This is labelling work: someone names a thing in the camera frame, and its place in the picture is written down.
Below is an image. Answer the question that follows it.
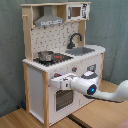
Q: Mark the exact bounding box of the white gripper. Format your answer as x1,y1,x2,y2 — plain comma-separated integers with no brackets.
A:
51,74,77,90

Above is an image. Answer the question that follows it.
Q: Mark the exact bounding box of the oven door with handle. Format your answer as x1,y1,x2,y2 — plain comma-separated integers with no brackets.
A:
55,90,74,111

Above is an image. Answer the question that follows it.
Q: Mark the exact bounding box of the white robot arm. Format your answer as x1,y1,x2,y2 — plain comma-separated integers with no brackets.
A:
51,71,128,103

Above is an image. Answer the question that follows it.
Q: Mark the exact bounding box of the wooden toy kitchen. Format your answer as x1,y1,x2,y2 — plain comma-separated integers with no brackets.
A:
22,2,105,127

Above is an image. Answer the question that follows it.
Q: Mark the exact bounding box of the left red stove knob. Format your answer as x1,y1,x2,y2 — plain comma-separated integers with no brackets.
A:
54,73,61,78

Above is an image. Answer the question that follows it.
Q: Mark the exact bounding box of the red stove knob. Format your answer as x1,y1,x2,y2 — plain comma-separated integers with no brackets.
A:
54,73,61,78
72,66,77,72

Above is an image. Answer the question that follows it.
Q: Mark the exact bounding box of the right red stove knob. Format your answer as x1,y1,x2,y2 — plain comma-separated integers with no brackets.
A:
72,66,77,72

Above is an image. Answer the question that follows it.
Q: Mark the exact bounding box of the black toy stovetop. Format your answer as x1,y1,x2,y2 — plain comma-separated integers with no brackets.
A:
34,53,71,67

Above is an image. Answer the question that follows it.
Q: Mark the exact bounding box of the small metal pot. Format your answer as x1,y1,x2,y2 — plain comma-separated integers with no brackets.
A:
38,51,54,61

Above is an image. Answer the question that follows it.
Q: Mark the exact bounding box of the grey toy sink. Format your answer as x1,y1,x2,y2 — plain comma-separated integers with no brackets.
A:
66,47,94,56

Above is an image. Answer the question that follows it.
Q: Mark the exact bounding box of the black toy faucet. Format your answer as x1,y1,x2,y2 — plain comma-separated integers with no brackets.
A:
67,33,82,49

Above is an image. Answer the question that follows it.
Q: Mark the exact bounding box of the grey range hood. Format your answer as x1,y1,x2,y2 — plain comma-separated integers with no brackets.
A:
34,6,64,27

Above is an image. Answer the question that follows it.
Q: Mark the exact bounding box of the toy microwave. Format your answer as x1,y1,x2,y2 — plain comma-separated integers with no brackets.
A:
67,3,90,21

